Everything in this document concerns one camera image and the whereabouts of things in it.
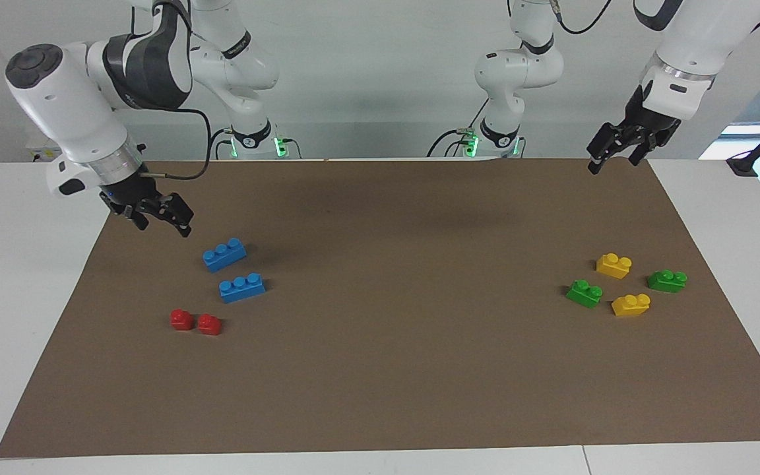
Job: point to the brown table mat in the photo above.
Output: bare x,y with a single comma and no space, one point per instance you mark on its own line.
406,369

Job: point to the blue three-stud toy block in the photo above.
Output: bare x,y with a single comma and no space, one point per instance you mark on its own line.
224,256
241,290

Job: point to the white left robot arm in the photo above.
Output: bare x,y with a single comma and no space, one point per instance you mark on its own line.
696,46

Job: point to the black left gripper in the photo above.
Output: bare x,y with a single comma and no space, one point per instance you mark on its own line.
640,128

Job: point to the green two-stud toy block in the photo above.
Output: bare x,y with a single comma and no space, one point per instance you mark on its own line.
583,295
666,282

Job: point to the white power box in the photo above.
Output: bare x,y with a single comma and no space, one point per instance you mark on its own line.
40,148

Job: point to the red single-stud toy block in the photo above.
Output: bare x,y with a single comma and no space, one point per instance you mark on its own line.
209,325
181,320

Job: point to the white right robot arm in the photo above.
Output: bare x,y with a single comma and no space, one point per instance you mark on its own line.
70,112

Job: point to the yellow two-stud toy block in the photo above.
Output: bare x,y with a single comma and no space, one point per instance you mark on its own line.
613,266
630,306

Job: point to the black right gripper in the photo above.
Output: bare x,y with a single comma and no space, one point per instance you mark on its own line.
139,198

